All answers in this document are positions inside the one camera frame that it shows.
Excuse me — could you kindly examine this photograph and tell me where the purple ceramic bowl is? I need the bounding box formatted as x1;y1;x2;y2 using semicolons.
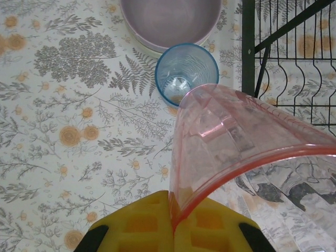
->
119;0;223;53

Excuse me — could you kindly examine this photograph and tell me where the black wire dish rack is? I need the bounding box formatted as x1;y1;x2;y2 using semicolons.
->
241;0;336;129

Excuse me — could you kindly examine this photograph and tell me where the pink translucent plastic cup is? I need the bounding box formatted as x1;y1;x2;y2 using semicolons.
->
169;83;336;224

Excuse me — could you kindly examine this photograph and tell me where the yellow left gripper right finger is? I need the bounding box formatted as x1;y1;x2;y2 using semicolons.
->
175;199;275;252

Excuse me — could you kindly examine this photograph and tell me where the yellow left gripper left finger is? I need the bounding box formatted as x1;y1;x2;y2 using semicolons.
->
75;191;174;252

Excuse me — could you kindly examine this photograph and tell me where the grey marbled clear cup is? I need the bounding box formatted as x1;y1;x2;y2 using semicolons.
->
230;152;336;252

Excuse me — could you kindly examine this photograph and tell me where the blue translucent plastic cup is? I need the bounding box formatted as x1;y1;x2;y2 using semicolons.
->
154;41;220;109

